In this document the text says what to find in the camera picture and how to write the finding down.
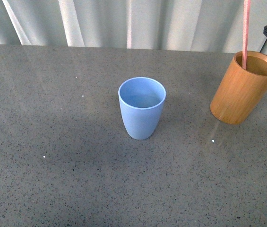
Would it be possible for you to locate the wooden cylindrical chopstick holder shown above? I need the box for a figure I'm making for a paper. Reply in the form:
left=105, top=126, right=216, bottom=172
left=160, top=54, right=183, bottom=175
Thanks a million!
left=210, top=51, right=267, bottom=124

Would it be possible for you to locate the light blue plastic cup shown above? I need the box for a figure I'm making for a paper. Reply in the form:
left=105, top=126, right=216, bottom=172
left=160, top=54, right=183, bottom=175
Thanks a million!
left=118, top=77, right=166, bottom=140

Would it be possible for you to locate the pink chopstick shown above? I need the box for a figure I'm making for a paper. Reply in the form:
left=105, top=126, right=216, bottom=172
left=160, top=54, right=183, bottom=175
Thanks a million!
left=242, top=0, right=251, bottom=70

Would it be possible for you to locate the white pleated curtain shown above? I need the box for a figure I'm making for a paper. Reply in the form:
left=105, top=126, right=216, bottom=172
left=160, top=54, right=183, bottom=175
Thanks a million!
left=0, top=0, right=267, bottom=54

